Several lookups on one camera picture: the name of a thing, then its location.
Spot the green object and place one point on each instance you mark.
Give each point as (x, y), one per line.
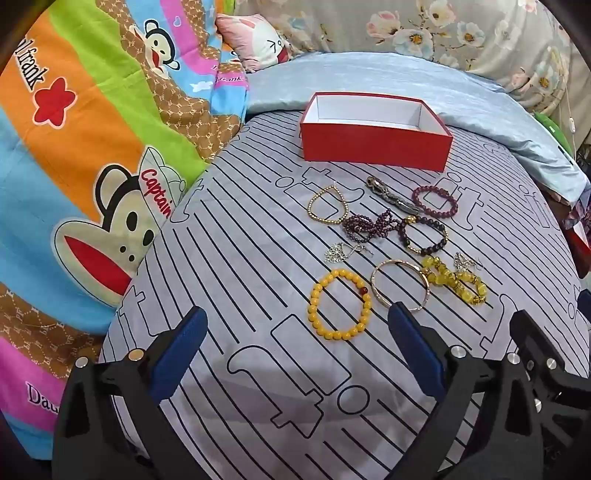
(556, 134)

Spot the garnet bead strand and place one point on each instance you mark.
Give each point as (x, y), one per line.
(358, 225)

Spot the light blue pillow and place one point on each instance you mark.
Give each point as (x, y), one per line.
(369, 74)

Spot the grey floral quilt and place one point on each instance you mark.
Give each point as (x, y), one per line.
(415, 27)

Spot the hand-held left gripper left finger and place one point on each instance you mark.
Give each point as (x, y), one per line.
(181, 355)

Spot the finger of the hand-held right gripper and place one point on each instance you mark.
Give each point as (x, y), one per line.
(526, 330)
(585, 304)

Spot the red cardboard box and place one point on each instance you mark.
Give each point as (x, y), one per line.
(369, 147)

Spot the gold bangle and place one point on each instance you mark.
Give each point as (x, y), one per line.
(427, 281)

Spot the dark metal ornament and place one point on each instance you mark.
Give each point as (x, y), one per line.
(392, 198)

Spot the colourful cartoon monkey blanket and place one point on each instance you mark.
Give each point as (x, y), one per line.
(92, 115)

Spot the pink rabbit pillow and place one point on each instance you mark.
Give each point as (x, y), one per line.
(258, 41)

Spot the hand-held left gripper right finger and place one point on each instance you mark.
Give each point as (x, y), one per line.
(414, 350)

